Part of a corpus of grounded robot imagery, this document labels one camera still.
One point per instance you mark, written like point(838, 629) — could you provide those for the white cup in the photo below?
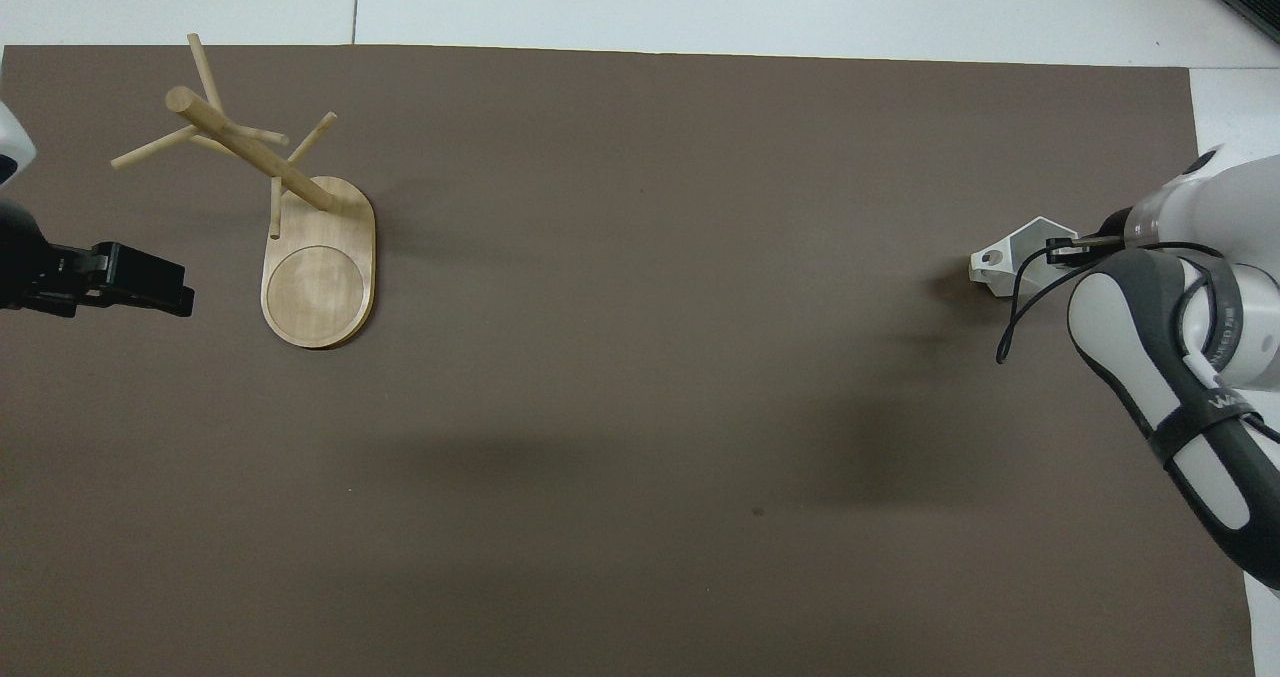
point(1022, 252)

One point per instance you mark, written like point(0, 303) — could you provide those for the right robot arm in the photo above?
point(1200, 427)

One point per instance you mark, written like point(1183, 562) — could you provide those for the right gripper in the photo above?
point(1115, 227)

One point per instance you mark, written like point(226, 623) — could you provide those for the wooden cup rack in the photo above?
point(318, 282)

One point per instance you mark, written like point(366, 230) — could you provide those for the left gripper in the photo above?
point(35, 272)

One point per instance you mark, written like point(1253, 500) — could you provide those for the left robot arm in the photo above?
point(12, 139)

